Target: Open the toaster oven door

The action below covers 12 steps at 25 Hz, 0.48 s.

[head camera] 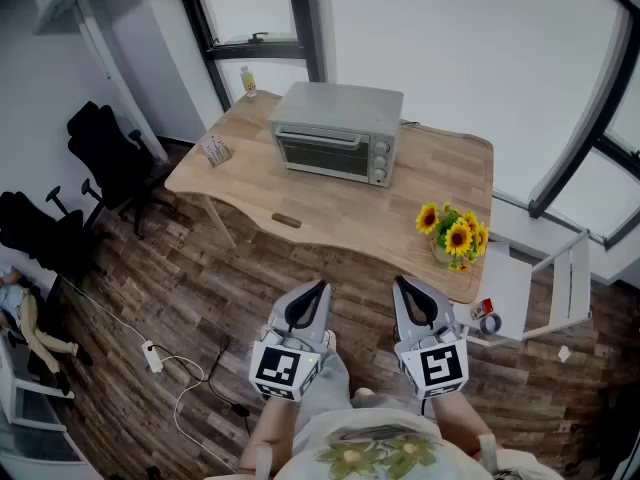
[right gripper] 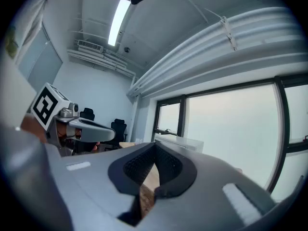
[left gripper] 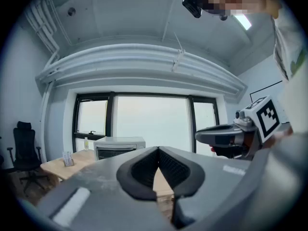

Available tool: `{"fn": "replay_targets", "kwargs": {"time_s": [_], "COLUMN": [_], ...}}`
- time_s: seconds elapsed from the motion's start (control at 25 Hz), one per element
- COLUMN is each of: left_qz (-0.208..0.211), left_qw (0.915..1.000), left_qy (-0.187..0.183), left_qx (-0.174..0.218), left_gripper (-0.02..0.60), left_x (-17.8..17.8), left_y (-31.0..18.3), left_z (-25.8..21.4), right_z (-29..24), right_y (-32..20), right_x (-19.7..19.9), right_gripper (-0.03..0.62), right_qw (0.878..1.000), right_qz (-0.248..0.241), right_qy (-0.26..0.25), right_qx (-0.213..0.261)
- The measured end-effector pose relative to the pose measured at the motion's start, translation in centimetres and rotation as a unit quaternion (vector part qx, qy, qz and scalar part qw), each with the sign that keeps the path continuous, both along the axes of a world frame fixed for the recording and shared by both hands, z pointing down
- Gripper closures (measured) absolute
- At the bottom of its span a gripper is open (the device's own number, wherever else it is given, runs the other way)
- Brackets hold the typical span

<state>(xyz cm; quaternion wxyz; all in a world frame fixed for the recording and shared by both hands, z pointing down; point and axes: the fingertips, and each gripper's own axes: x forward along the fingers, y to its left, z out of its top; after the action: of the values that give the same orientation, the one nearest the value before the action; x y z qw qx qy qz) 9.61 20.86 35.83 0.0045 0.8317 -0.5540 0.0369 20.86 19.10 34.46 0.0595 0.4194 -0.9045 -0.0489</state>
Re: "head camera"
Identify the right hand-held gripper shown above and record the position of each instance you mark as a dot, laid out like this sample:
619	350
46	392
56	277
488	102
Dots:
440	365

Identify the glass oven door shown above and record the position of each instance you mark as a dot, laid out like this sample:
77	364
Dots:
325	157

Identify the person's floral print shirt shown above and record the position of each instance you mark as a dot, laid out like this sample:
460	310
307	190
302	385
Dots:
380	453

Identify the white paper scrap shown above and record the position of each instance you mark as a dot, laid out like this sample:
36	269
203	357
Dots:
564	353

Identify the person's grey trousers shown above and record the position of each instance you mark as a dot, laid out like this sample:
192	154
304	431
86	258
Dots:
325	398

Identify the white cabinet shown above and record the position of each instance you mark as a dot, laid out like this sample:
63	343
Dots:
25	418

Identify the small red white box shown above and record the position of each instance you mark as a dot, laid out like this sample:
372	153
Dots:
482	308

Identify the white slatted chair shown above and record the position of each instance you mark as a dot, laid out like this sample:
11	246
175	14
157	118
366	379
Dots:
505	283

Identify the silver toaster oven body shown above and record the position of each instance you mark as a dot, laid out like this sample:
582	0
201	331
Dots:
345	103

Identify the clear bottle yellow label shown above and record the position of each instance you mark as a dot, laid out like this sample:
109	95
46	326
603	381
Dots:
248	83

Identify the white metal post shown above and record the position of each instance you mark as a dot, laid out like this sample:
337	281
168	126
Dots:
117	78

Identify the black office chair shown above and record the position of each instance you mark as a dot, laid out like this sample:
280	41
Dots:
625	428
45	238
112	153

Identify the white power strip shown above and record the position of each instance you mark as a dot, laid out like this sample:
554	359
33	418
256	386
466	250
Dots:
152	357

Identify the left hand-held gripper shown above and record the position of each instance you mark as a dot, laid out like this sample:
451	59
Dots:
280	368

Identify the purple tape roll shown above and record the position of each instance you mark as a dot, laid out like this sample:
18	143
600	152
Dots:
482	324

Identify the sunflower bouquet in vase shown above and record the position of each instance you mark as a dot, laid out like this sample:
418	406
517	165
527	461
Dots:
457	238

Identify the silver oven knob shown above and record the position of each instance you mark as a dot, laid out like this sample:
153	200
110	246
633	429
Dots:
381	161
380	173
382	147

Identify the person's left hand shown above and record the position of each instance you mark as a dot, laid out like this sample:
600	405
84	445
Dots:
331	340

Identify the person's left forearm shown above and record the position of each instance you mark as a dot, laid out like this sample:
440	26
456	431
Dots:
267	433

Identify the person's right forearm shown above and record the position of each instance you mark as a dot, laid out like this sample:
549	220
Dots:
460	423

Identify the black window frame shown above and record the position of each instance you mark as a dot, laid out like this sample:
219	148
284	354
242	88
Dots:
302	23
585	133

